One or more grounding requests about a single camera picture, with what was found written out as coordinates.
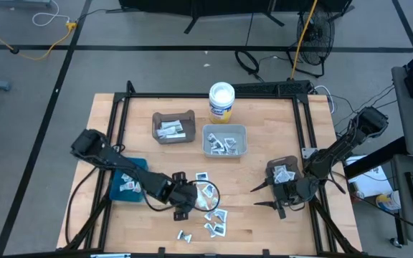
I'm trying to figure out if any black aluminium table frame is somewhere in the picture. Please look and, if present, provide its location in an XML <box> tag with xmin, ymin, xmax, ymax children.
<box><xmin>62</xmin><ymin>80</ymin><xmax>364</xmax><ymax>256</ymax></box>

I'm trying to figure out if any black coiled floor cable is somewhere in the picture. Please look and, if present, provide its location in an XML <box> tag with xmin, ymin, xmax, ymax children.
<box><xmin>234</xmin><ymin>49</ymin><xmax>265</xmax><ymax>82</ymax></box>

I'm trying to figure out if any white yellow wipes tub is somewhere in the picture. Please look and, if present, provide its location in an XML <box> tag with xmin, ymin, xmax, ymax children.
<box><xmin>375</xmin><ymin>191</ymin><xmax>402</xmax><ymax>212</ymax></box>

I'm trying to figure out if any black desk crossbar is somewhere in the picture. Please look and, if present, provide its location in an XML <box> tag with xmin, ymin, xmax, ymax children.
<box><xmin>343</xmin><ymin>135</ymin><xmax>408</xmax><ymax>180</ymax></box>

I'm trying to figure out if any yellow hanging cable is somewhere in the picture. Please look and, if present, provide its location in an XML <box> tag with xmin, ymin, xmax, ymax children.
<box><xmin>289</xmin><ymin>0</ymin><xmax>318</xmax><ymax>80</ymax></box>

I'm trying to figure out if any white table corner cable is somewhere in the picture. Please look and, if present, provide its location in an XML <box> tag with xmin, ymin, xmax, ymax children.
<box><xmin>313</xmin><ymin>85</ymin><xmax>336</xmax><ymax>115</ymax></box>

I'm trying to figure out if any grey equipment base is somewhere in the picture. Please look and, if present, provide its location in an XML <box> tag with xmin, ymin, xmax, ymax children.
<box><xmin>0</xmin><ymin>0</ymin><xmax>53</xmax><ymax>9</ymax></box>

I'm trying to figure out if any white floor cable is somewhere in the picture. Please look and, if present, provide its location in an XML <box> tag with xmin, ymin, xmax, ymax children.
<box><xmin>32</xmin><ymin>0</ymin><xmax>70</xmax><ymax>27</ymax></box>

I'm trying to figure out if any black backdrop stand leg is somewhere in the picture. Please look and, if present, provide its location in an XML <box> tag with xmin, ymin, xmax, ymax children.
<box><xmin>184</xmin><ymin>6</ymin><xmax>207</xmax><ymax>35</ymax></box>
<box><xmin>263</xmin><ymin>10</ymin><xmax>286</xmax><ymax>28</ymax></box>

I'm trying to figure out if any black perforated power box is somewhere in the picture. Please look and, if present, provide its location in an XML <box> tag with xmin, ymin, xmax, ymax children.
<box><xmin>230</xmin><ymin>80</ymin><xmax>313</xmax><ymax>97</ymax></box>

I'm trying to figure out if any yellow floor extension cord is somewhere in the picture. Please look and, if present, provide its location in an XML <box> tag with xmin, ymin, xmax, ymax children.
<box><xmin>0</xmin><ymin>19</ymin><xmax>78</xmax><ymax>61</ymax></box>

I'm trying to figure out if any light grey plastic bin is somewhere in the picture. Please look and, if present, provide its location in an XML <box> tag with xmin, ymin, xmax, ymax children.
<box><xmin>201</xmin><ymin>124</ymin><xmax>249</xmax><ymax>160</ymax></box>

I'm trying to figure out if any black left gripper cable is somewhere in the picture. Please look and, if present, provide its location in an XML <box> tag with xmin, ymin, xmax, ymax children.
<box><xmin>144</xmin><ymin>179</ymin><xmax>222</xmax><ymax>213</ymax></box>

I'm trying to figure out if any black curtain backdrop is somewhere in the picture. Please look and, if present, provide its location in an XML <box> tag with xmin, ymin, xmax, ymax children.
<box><xmin>118</xmin><ymin>0</ymin><xmax>354</xmax><ymax>18</ymax></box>

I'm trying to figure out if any black floor fan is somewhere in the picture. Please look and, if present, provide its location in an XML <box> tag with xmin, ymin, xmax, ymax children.
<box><xmin>287</xmin><ymin>5</ymin><xmax>336</xmax><ymax>79</ymax></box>

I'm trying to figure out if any white cardboard box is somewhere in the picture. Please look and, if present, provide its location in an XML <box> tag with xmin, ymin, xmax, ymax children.
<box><xmin>344</xmin><ymin>156</ymin><xmax>394</xmax><ymax>199</ymax></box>

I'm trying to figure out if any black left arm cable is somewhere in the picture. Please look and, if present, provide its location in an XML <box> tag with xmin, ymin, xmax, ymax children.
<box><xmin>65</xmin><ymin>165</ymin><xmax>99</xmax><ymax>245</ymax></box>

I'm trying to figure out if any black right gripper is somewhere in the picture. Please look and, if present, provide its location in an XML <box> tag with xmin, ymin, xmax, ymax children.
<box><xmin>250</xmin><ymin>174</ymin><xmax>321</xmax><ymax>221</ymax></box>

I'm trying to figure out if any Lysol wipes canister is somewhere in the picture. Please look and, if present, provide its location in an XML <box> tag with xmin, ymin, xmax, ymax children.
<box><xmin>209</xmin><ymin>82</ymin><xmax>236</xmax><ymax>125</ymax></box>

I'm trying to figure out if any dark grey plastic bin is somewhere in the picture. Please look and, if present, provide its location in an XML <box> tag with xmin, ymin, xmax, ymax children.
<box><xmin>265</xmin><ymin>155</ymin><xmax>304</xmax><ymax>187</ymax></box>
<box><xmin>151</xmin><ymin>110</ymin><xmax>197</xmax><ymax>145</ymax></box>

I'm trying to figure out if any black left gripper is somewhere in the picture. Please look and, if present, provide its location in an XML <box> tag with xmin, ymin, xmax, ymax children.
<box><xmin>166</xmin><ymin>171</ymin><xmax>199</xmax><ymax>221</ymax></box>

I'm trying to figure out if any teal plastic bin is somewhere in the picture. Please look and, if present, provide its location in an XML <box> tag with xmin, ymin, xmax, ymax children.
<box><xmin>108</xmin><ymin>157</ymin><xmax>149</xmax><ymax>203</ymax></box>

